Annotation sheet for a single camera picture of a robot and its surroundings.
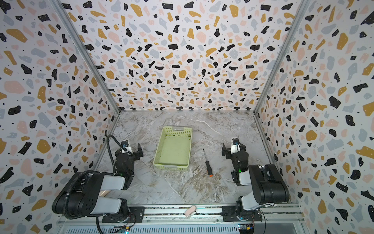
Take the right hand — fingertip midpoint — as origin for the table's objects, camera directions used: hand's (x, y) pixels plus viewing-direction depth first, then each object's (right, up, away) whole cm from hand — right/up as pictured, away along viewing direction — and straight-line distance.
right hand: (233, 142), depth 90 cm
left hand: (-62, -1, -2) cm, 62 cm away
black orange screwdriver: (-15, -15, -1) cm, 22 cm away
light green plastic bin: (-39, -5, +10) cm, 40 cm away
